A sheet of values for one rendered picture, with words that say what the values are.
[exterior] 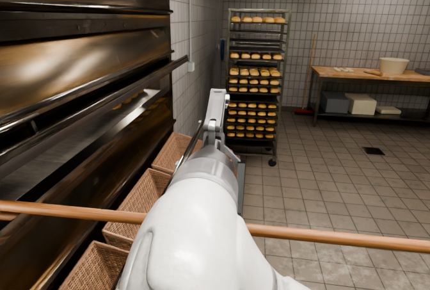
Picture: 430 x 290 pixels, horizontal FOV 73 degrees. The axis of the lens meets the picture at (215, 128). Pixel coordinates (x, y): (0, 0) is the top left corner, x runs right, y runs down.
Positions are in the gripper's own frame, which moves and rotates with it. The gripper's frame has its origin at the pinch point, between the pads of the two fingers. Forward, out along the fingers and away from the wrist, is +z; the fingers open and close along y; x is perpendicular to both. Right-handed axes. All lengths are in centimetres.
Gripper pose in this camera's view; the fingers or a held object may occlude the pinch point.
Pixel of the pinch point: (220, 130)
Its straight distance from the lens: 58.4
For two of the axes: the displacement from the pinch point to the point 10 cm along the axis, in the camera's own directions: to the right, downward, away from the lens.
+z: 1.2, -3.6, 9.3
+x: 9.9, 0.7, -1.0
